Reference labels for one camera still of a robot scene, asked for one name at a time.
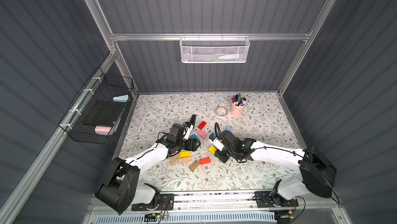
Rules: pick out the small glass dish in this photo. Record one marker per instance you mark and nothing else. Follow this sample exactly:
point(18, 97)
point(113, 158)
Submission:
point(221, 111)

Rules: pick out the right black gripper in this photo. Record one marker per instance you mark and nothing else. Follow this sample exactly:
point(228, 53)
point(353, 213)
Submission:
point(217, 151)

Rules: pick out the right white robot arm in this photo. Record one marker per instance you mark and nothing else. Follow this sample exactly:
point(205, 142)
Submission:
point(314, 173)

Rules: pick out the teal block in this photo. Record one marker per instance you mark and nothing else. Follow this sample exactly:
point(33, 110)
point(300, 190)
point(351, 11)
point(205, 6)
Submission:
point(194, 136)

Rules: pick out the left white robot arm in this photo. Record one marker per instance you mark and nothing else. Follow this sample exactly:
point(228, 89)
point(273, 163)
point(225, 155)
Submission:
point(120, 187)

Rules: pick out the wooden block left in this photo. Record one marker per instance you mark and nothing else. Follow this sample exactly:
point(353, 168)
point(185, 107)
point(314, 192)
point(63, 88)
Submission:
point(174, 159)

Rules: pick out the yellow block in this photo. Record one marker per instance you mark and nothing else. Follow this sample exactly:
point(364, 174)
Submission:
point(185, 154)
point(212, 150)

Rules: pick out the red block near stapler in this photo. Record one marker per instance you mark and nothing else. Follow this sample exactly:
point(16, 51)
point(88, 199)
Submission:
point(202, 125)

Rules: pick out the wooden block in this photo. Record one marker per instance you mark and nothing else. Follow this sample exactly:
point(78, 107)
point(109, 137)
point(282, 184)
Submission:
point(174, 159)
point(184, 160)
point(194, 165)

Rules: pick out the light blue box in basket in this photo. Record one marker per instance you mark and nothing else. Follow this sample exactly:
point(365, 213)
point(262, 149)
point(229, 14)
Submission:
point(121, 99)

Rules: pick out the pink pen cup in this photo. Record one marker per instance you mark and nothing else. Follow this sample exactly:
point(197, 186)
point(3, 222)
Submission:
point(236, 110)

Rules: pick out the pink block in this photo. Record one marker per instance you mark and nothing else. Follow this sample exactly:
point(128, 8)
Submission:
point(202, 134)

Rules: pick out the black wire wall basket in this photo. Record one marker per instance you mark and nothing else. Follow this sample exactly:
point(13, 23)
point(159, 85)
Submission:
point(101, 87)

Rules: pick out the wooden block right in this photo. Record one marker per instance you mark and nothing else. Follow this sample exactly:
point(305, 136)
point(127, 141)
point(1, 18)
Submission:
point(194, 165)

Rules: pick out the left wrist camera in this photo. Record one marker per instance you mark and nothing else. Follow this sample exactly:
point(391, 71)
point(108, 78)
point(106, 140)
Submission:
point(187, 131)

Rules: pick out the white bottle in basket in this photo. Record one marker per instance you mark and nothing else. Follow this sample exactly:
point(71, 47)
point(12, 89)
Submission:
point(229, 57)

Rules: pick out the white wire mesh basket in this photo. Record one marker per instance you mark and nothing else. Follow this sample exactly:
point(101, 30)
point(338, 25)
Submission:
point(208, 49)

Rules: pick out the wooden block middle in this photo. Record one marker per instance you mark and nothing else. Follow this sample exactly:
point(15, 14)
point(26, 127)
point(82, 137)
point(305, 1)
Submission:
point(184, 160)

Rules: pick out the black notebook in basket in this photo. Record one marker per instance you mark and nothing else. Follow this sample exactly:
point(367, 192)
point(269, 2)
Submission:
point(103, 113)

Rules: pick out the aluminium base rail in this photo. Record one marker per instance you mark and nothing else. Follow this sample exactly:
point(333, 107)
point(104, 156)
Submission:
point(228, 207)

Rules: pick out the black stapler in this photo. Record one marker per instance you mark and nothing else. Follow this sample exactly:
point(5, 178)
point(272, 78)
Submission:
point(192, 122)

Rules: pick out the pink eraser in basket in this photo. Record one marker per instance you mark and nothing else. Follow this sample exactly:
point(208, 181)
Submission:
point(102, 130)

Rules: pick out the red block lower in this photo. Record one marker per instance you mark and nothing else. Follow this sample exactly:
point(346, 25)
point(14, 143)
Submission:
point(204, 161)

